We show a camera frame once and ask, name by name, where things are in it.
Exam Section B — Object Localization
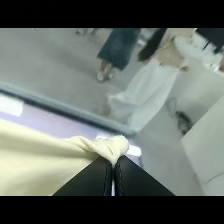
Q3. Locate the cream T-shirt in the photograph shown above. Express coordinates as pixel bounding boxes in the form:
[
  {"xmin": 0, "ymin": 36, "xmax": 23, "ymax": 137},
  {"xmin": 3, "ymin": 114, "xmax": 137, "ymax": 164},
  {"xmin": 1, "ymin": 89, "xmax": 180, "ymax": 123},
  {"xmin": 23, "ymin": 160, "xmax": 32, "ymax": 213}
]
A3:
[{"xmin": 0, "ymin": 117, "xmax": 131, "ymax": 197}]

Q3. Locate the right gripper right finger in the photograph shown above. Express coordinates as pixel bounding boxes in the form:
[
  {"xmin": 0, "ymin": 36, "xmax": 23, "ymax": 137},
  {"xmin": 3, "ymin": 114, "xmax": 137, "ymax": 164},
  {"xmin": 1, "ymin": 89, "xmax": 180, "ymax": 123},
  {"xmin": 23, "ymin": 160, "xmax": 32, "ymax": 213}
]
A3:
[{"xmin": 113, "ymin": 154, "xmax": 176, "ymax": 197}]

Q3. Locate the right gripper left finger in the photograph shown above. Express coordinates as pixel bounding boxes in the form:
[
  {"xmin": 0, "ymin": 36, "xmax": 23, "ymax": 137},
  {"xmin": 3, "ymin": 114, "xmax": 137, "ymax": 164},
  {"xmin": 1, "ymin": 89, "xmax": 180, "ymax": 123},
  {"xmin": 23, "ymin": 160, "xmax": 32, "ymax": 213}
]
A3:
[{"xmin": 52, "ymin": 155, "xmax": 114, "ymax": 197}]

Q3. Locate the person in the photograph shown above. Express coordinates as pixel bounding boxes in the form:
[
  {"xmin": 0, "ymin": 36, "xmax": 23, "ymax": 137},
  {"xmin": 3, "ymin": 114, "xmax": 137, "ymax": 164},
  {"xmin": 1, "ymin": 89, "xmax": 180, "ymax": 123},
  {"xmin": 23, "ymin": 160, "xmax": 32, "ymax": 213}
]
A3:
[{"xmin": 105, "ymin": 28, "xmax": 203, "ymax": 132}]

